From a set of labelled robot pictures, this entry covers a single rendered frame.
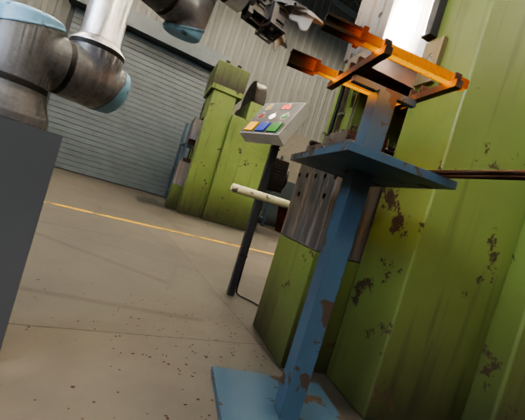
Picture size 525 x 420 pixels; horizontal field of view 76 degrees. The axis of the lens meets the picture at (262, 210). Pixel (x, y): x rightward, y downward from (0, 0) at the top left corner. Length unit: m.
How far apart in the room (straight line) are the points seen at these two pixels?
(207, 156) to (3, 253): 5.41
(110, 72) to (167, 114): 8.26
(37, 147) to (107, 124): 8.25
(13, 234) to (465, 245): 1.35
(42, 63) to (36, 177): 0.28
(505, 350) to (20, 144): 1.60
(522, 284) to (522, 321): 0.12
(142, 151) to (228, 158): 3.50
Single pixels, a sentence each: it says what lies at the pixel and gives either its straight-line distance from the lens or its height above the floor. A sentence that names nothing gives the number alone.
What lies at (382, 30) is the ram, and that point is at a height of 1.41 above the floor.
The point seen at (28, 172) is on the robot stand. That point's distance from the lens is 0.99.
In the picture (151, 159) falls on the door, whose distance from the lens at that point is 9.25.
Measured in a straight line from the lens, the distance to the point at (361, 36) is 0.91.
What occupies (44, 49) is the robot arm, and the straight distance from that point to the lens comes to 1.04.
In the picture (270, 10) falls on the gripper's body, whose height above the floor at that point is 1.07.
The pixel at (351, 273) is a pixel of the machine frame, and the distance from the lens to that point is 1.41.
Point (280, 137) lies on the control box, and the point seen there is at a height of 0.95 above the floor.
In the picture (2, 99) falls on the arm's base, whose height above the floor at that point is 0.64.
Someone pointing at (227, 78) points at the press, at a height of 2.55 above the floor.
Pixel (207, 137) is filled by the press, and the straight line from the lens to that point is 6.28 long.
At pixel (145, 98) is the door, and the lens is 9.34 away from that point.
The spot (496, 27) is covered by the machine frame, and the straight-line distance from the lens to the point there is 1.46.
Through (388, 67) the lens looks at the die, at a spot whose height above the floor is 1.31.
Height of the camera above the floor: 0.58
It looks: 1 degrees down
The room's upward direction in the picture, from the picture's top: 17 degrees clockwise
